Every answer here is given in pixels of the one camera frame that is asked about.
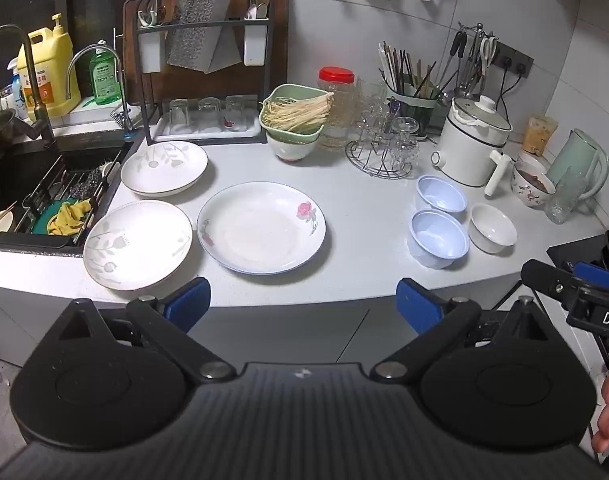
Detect white electric cooking pot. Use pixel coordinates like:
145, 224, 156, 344
431, 95, 515, 197

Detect yellow detergent jug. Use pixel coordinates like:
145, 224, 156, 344
16, 12, 82, 119

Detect upturned drinking glass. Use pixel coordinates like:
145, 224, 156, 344
225, 95, 250, 129
198, 97, 220, 127
169, 98, 192, 129

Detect dark green utensil holder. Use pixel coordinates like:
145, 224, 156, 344
387, 85, 440, 141

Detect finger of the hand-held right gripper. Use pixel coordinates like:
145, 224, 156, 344
521, 259, 609, 307

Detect green dish soap bottle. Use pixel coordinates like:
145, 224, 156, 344
89, 40, 123, 106

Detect yellow food packet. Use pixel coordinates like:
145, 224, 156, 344
523, 116, 558, 157

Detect textured clear glass tumbler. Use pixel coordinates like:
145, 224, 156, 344
545, 167, 588, 225

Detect white bowl under colander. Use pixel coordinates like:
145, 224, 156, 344
267, 132, 319, 163

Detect green colander basket with noodles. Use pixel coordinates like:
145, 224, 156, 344
258, 83, 335, 144

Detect cluster of clear glass cups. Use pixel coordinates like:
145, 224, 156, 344
355, 76, 419, 167

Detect hanging kitchen utensils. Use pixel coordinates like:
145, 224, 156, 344
442, 21, 499, 101

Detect steel wool scrubber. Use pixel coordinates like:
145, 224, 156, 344
68, 172, 106, 202

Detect plain steel cleaver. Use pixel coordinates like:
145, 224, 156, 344
204, 25, 245, 75

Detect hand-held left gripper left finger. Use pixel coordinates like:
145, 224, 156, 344
57, 276, 238, 382

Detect black gas stove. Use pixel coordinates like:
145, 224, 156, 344
545, 195, 609, 281

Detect patterned steel cleaver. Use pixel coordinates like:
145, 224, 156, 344
166, 0, 230, 72

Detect white plate with leaf print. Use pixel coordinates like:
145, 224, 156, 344
83, 200, 194, 292
120, 141, 208, 198

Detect pale green kettle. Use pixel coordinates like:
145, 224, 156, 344
549, 129, 609, 203

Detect white plate with rose print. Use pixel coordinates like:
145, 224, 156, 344
196, 182, 327, 276

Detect chrome curved faucet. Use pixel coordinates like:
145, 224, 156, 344
65, 44, 136, 139

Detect dark tall faucet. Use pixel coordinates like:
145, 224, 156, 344
0, 24, 58, 149

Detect pale blue plastic bowl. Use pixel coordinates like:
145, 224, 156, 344
409, 208, 470, 270
416, 175, 468, 213

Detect sink drain rack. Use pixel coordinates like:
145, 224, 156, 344
17, 157, 121, 242

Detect white rack utensil cup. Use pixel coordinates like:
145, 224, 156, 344
243, 17, 270, 67
137, 27, 166, 74

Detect small white ceramic bowl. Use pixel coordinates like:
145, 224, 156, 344
467, 203, 518, 254

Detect black metal knife rack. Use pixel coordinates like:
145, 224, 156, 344
133, 0, 276, 143

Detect brown wooden cutting board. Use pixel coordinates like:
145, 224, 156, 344
122, 0, 290, 107

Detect floral ceramic bowl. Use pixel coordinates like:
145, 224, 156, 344
511, 160, 556, 209

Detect glass jar with red lid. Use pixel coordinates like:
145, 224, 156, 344
317, 66, 356, 151

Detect bundle of chopsticks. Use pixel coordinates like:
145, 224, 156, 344
377, 41, 453, 101

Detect grey base cabinet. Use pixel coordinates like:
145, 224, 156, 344
0, 280, 528, 367

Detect dark wall power outlet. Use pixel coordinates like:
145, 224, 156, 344
492, 42, 534, 79

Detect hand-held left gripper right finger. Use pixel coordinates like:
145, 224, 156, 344
372, 278, 553, 381

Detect yellow dish cloth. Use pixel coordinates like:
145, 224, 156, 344
46, 198, 94, 236

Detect dark kitchen sink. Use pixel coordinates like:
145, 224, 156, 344
0, 125, 136, 257

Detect wire cup rack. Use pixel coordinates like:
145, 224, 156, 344
345, 80, 418, 179

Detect white drip tray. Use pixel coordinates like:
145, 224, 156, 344
149, 109, 263, 142

